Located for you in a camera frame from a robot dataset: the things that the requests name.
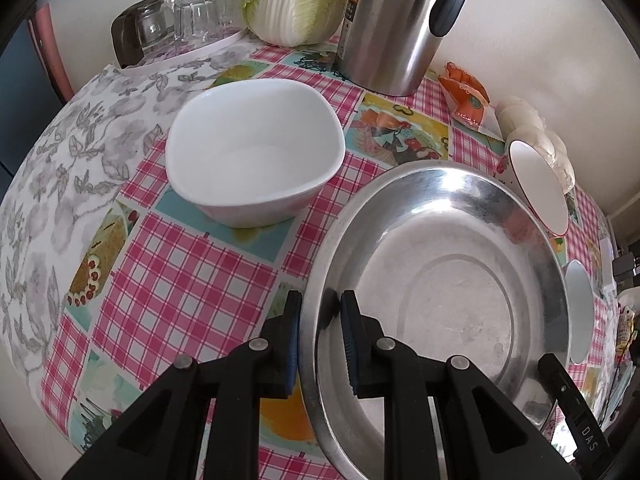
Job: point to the grey floral tablecloth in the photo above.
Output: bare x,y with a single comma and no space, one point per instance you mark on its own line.
75,150

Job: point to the pink vertical strip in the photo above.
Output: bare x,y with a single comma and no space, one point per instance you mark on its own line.
52,50

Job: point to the white plate with floral rim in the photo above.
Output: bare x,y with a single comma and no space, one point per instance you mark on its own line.
579,310

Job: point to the blue cabinet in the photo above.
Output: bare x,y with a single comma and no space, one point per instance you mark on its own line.
25,100

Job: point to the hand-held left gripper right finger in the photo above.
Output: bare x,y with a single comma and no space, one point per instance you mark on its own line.
350,345

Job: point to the small white box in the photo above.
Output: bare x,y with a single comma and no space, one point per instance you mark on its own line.
606,265

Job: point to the white bowl with red rim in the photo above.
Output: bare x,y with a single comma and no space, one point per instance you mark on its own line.
540,190

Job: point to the stainless steel thermos jug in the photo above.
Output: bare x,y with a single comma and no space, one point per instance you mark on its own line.
395,25

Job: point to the bag of white buns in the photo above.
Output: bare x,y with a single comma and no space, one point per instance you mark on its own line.
525,125

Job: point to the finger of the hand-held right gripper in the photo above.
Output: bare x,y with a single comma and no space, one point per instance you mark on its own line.
575,410

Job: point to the round white floral tray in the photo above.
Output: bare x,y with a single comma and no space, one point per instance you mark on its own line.
200,50

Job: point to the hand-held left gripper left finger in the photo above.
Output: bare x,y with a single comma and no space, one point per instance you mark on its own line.
292,345

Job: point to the orange snack packet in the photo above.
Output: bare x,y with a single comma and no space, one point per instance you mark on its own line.
470,100

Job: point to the white square bowl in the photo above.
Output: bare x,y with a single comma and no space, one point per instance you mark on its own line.
250,160

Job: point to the round stainless steel plate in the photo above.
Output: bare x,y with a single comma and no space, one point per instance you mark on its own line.
450,285

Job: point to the napa cabbage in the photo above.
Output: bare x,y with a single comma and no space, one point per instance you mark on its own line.
295,0

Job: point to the colourful printed packet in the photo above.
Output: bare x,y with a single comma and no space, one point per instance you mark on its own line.
626,332

